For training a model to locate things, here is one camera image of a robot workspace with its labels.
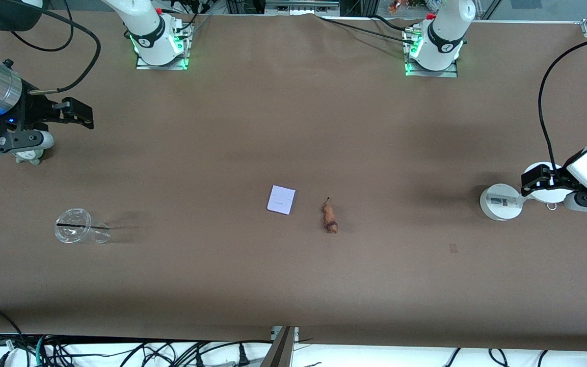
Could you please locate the small white card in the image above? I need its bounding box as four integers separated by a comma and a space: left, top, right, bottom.
266, 185, 297, 216

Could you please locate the white round desk mirror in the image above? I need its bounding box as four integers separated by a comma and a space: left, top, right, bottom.
479, 162, 574, 221

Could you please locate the clear plastic cup with lid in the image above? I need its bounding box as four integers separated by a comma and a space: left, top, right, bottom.
54, 207, 112, 244

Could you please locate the brown angled beam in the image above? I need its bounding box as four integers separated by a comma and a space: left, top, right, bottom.
259, 326, 297, 367

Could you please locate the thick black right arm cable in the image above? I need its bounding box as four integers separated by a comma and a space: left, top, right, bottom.
16, 0, 102, 96

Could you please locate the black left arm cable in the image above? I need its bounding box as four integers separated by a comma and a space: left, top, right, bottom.
538, 33, 587, 171

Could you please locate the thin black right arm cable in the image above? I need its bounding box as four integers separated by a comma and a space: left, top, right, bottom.
0, 0, 75, 59

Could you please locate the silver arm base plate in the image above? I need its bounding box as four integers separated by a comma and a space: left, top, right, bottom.
404, 28, 459, 78
136, 20, 191, 71

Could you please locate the short black table cable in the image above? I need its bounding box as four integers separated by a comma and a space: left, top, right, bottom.
372, 14, 411, 34

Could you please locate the long black table cable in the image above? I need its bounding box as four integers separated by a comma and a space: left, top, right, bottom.
319, 17, 416, 44

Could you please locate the silver metal rail device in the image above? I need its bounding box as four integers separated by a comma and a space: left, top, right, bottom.
264, 0, 340, 16

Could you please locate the silver metal bracket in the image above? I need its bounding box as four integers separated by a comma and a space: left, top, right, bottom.
271, 326, 300, 343

